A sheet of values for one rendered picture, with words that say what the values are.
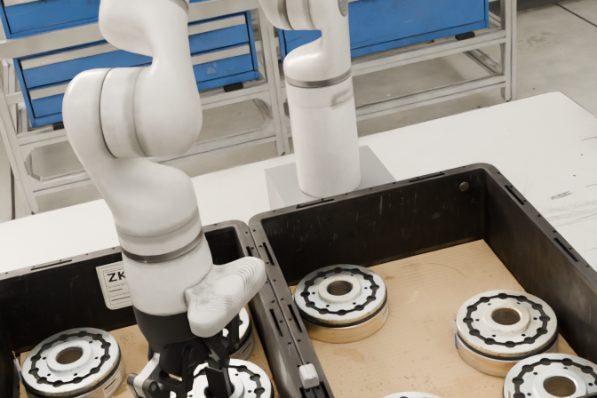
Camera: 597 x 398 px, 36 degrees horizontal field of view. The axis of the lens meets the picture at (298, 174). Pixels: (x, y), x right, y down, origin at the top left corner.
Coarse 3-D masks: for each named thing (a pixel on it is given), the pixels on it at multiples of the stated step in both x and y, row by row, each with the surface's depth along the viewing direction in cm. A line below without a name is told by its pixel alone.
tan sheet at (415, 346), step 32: (416, 256) 110; (448, 256) 109; (480, 256) 108; (416, 288) 104; (448, 288) 104; (480, 288) 103; (512, 288) 102; (416, 320) 99; (448, 320) 99; (320, 352) 97; (352, 352) 96; (384, 352) 96; (416, 352) 95; (448, 352) 94; (352, 384) 92; (384, 384) 91; (416, 384) 91; (448, 384) 90; (480, 384) 90
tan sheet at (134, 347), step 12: (252, 324) 102; (120, 336) 103; (132, 336) 103; (120, 348) 101; (132, 348) 101; (144, 348) 100; (24, 360) 101; (132, 360) 99; (144, 360) 99; (252, 360) 97; (264, 360) 97; (132, 372) 97; (24, 396) 96; (120, 396) 94; (132, 396) 94; (276, 396) 92
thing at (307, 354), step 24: (456, 168) 107; (480, 168) 106; (360, 192) 105; (384, 192) 105; (504, 192) 102; (264, 216) 103; (288, 216) 103; (528, 216) 97; (264, 240) 98; (552, 240) 92; (576, 264) 89; (288, 288) 90; (288, 312) 87; (312, 360) 81
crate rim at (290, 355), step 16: (224, 224) 102; (240, 224) 102; (240, 240) 99; (80, 256) 100; (96, 256) 99; (112, 256) 100; (256, 256) 96; (16, 272) 98; (32, 272) 98; (48, 272) 98; (272, 288) 91; (272, 304) 88; (272, 320) 86; (288, 336) 84; (288, 352) 82; (288, 368) 80
